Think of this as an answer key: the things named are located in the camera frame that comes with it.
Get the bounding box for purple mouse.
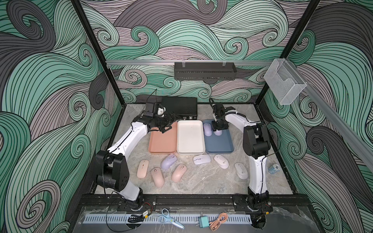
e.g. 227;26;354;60
214;130;222;136
203;123;213;136
160;154;177;170

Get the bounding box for flat pink mouse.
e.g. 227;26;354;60
137;160;149;179

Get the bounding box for white storage tray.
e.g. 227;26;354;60
177;120;206;155

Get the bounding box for crumpled plastic wrapper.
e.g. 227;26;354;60
268;164;281;174

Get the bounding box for blue scissors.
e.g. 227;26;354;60
158;208;185;229

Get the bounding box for orange coiled cable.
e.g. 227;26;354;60
209;212;229;232

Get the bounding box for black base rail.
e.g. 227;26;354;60
78;194;310;211

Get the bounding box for pink mouse right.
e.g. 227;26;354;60
172;164;187;183

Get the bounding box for white mouse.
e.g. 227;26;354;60
214;154;229;170
234;162;248;180
193;154;211;165

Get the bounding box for clear wall holder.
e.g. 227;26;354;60
264;59;307;105

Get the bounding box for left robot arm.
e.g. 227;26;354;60
94;113;179;206

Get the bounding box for pink mouse middle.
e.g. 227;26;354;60
151;167;165;188

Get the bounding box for blue storage tray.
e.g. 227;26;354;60
203;119;234;154

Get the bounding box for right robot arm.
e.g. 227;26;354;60
209;98;271;210

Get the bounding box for flat white mouse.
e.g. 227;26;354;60
193;154;211;165

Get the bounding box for teal plug adapter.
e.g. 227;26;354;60
197;216;210;228

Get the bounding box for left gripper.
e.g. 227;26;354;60
152;112;180;133

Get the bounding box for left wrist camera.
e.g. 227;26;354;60
143;103;166;117

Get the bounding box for black case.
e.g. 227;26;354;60
161;97;198;120

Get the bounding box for black wall shelf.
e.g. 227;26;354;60
174;62;237;81

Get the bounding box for perforated cable duct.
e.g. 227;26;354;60
82;214;253;225

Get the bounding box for pink storage tray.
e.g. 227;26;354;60
148;122;177;154

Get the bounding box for black cable bundle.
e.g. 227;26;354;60
127;213;147;224

